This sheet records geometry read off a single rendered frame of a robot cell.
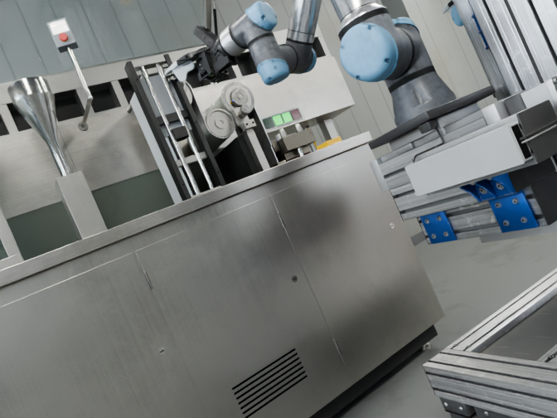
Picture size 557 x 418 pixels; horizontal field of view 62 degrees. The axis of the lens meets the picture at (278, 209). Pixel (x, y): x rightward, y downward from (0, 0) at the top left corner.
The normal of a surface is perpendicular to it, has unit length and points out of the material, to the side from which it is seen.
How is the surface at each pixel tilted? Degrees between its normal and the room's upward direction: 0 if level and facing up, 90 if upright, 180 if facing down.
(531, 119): 90
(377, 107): 90
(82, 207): 90
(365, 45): 98
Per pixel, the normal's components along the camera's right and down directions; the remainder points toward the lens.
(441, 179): -0.83, 0.37
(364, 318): 0.45, -0.21
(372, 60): -0.52, 0.37
